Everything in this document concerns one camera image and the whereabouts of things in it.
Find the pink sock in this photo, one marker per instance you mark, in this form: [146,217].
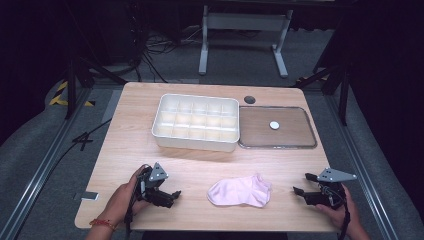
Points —
[240,191]

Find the aluminium floor rail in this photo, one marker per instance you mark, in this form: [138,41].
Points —
[40,170]
[363,166]

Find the white compartment storage box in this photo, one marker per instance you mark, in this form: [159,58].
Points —
[196,121]

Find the dark round table grommet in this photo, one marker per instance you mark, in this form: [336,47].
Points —
[249,99]

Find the person's left hand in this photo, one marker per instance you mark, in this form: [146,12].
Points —
[120,200]

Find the yellow black floor tape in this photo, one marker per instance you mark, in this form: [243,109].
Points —
[56,99]

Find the grey metal stand frame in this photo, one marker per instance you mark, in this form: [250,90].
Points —
[245,21]

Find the black floor tape mark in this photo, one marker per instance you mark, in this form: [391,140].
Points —
[83,139]

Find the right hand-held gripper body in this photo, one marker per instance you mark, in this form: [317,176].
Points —
[328,195]

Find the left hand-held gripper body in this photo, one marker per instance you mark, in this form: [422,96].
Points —
[156,173]

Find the person's right hand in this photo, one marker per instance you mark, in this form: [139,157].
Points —
[345,216]

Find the black tripod stand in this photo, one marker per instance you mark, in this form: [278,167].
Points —
[71,86]
[343,93]

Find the grey tape piece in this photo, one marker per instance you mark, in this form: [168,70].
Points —
[87,196]

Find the clear lid with white knob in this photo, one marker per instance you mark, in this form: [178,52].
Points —
[283,136]

